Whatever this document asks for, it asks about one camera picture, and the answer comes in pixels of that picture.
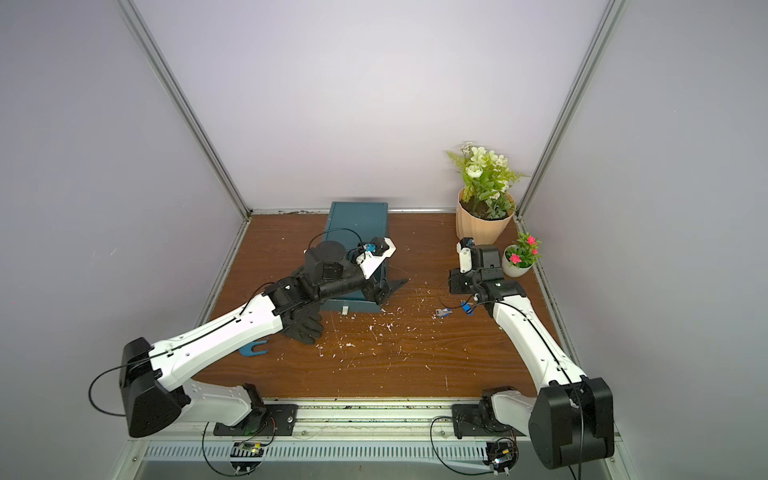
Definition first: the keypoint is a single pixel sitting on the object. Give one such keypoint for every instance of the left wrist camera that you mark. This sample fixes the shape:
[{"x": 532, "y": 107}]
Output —
[{"x": 373, "y": 255}]

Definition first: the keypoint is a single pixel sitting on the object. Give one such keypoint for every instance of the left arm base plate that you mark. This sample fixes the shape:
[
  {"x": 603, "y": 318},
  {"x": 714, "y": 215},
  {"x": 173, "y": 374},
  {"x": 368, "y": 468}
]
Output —
[{"x": 274, "y": 419}]

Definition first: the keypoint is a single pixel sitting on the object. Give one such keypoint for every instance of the large white-flower potted plant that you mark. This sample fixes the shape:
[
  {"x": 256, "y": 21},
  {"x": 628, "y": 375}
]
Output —
[{"x": 484, "y": 206}]

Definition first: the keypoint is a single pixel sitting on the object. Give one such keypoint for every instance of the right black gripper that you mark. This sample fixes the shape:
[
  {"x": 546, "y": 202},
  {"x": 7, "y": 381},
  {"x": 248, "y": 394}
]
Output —
[{"x": 459, "y": 281}]

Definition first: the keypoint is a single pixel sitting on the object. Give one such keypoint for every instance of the right electronics board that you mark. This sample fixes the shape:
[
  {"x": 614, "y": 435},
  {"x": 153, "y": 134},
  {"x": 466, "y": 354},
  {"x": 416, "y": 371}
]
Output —
[{"x": 501, "y": 455}]

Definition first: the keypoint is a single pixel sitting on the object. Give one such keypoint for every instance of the aluminium front rail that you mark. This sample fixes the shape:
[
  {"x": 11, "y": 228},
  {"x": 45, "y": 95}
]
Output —
[{"x": 321, "y": 416}]

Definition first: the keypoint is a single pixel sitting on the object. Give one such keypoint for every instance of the teal garden hand rake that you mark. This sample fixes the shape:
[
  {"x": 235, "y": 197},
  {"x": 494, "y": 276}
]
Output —
[{"x": 254, "y": 348}]

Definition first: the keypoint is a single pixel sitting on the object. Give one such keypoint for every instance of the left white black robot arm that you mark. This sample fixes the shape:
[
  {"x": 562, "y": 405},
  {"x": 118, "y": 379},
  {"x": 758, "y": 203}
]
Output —
[{"x": 157, "y": 381}]

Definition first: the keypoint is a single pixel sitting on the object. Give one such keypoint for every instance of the teal top drawer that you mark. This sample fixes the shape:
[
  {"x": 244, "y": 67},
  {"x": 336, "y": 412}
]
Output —
[{"x": 368, "y": 301}]

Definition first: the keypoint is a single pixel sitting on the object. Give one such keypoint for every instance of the teal three-drawer cabinet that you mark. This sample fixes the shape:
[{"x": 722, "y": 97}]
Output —
[{"x": 350, "y": 223}]

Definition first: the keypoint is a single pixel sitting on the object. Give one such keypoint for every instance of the electronics board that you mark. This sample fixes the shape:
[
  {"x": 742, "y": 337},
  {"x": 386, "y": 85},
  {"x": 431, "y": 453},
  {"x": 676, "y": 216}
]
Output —
[
  {"x": 245, "y": 457},
  {"x": 501, "y": 455}
]

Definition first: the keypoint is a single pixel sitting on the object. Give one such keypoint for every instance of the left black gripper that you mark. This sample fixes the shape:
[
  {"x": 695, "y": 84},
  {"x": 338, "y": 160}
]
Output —
[{"x": 384, "y": 291}]

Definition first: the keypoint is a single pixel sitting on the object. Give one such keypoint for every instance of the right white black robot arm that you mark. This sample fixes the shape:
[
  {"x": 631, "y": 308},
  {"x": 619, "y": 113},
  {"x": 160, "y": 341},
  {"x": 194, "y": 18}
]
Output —
[{"x": 570, "y": 420}]

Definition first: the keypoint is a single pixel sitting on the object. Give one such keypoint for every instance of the small pink-flower potted plant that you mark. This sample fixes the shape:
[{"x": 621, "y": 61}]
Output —
[{"x": 521, "y": 256}]

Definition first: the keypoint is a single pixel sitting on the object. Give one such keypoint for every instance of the left electronics board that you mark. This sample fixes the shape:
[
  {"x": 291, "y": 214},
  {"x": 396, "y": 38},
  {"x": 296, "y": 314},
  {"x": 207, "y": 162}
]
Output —
[{"x": 245, "y": 457}]

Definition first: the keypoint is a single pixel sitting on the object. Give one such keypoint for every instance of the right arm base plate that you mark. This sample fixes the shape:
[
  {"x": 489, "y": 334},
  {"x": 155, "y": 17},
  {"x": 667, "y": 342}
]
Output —
[{"x": 472, "y": 420}]

